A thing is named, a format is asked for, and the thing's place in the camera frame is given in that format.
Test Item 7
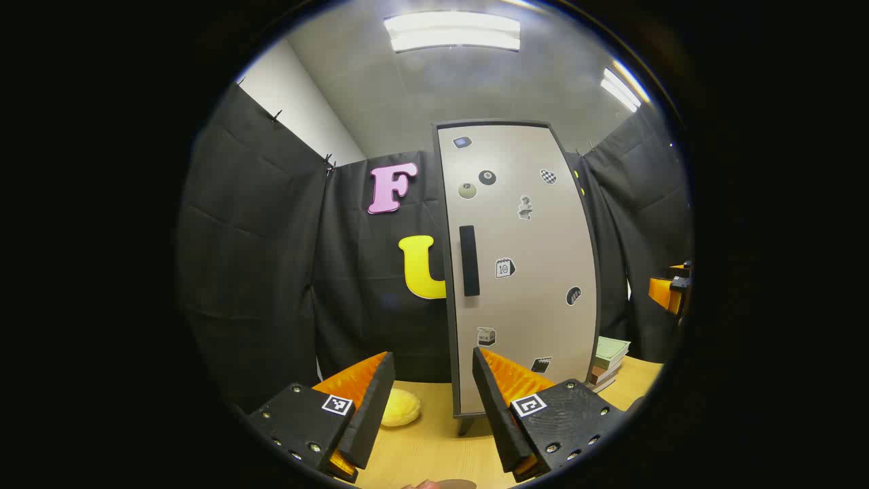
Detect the yellow round plush cushion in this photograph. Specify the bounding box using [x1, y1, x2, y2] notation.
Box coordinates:
[380, 388, 422, 428]

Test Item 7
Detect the dark grey cabinet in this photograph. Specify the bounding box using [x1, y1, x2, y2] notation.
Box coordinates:
[432, 120, 604, 436]

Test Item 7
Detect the narrow ceiling light panel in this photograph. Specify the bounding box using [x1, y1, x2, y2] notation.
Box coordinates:
[600, 62, 650, 113]

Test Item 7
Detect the grey cabinet door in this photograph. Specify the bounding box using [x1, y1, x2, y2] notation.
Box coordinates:
[437, 122, 602, 416]

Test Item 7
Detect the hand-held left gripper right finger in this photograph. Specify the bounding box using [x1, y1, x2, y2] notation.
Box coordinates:
[472, 346, 629, 483]

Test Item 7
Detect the black door handle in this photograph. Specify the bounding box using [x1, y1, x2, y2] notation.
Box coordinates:
[459, 225, 481, 297]

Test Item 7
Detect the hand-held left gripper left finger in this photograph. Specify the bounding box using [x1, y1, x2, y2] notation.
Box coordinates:
[246, 351, 396, 484]

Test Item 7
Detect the black backdrop cloth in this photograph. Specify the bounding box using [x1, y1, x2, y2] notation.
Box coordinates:
[178, 83, 693, 415]

